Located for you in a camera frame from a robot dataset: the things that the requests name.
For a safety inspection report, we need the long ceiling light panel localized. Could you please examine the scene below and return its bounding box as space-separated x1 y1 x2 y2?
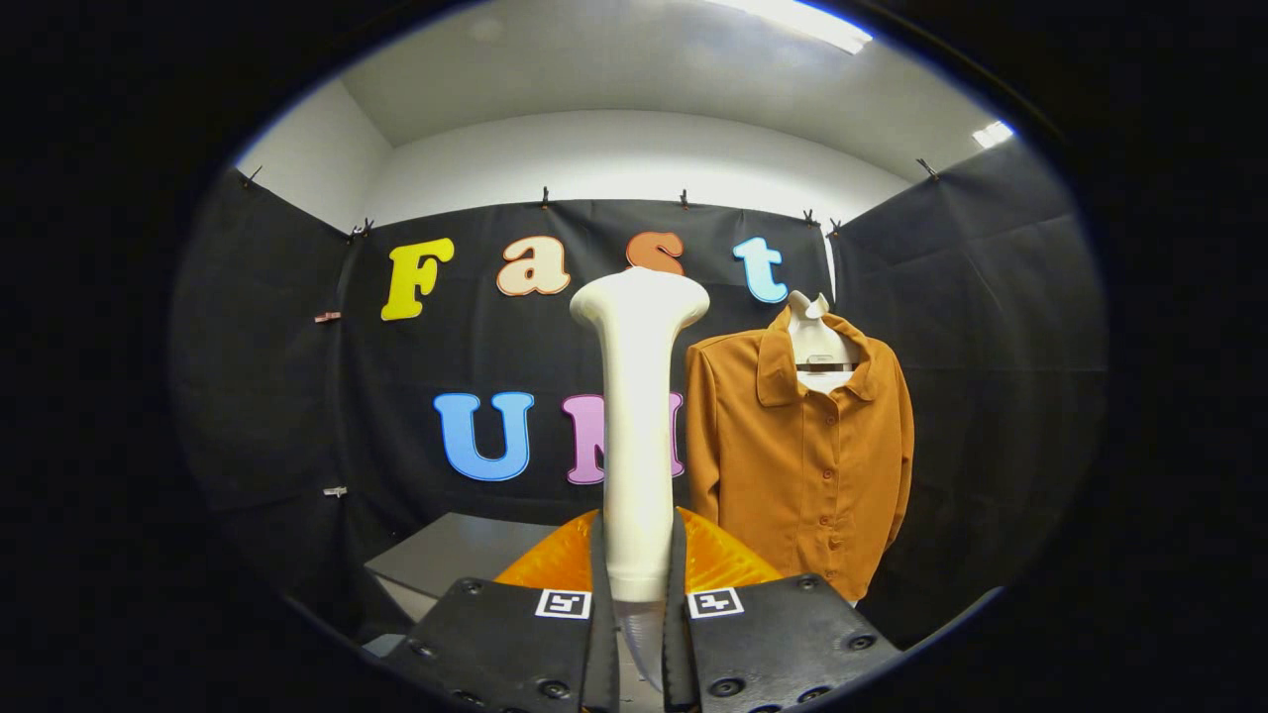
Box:
708 0 875 55

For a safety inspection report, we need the white garment hanger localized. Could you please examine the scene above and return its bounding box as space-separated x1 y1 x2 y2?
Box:
788 290 861 395

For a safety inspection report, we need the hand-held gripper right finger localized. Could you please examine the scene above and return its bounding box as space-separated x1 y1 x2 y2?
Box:
662 505 902 713

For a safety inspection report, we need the grey cabinet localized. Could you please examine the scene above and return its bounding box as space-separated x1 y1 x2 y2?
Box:
362 512 566 660

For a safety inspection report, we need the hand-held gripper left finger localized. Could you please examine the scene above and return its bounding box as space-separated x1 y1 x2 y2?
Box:
384 505 622 713

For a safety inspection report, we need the orange button shirt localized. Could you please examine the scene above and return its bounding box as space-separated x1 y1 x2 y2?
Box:
684 305 915 603

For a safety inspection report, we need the black backdrop cloth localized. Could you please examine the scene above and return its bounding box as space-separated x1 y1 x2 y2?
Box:
168 139 1109 650

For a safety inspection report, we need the row of black cloth clips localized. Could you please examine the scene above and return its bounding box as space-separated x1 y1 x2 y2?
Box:
238 156 940 241

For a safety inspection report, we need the white garment steamer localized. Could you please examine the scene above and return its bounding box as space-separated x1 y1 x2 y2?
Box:
570 267 711 694

